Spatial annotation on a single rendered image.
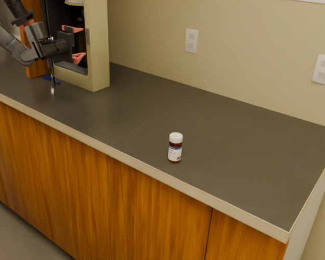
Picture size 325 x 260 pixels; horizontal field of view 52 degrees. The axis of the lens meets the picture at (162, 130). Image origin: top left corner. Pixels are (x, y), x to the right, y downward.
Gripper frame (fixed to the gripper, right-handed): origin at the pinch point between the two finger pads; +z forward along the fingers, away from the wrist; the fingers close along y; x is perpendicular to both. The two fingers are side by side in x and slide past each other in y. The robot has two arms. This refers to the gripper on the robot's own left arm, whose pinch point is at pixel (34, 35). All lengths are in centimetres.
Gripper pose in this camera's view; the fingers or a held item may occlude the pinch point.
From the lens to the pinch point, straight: 157.8
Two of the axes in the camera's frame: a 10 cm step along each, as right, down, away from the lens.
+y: -8.7, 4.9, -0.8
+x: 3.3, 4.5, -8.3
